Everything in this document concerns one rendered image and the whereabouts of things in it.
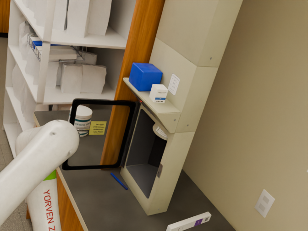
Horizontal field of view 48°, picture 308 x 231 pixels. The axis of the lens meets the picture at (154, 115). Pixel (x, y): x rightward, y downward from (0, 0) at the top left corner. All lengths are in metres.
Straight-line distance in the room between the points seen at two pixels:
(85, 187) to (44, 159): 0.78
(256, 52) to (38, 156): 1.10
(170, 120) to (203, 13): 0.43
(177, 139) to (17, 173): 0.72
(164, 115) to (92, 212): 0.59
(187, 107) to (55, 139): 0.58
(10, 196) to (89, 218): 0.71
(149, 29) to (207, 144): 0.73
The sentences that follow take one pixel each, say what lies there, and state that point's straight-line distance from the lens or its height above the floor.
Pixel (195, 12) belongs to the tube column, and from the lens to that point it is 1.35.
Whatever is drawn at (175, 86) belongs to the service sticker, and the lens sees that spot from 1.42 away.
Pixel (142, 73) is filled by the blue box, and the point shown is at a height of 1.59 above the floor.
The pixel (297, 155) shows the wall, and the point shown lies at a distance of 1.56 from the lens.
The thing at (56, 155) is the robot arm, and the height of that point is 1.48.
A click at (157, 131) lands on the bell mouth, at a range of 1.57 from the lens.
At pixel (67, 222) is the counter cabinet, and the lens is 1.93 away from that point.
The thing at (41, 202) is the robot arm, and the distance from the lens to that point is 1.20.
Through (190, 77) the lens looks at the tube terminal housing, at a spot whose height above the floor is 1.66.
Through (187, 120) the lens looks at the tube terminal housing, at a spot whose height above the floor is 1.47.
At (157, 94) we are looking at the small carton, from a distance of 1.38.
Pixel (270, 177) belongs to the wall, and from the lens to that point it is 1.66.
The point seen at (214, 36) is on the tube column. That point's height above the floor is 1.83.
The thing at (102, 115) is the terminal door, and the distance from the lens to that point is 1.63.
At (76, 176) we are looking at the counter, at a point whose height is 0.94.
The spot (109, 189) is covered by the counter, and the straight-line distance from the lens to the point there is 1.78.
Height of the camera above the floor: 2.09
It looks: 27 degrees down
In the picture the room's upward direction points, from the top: 16 degrees clockwise
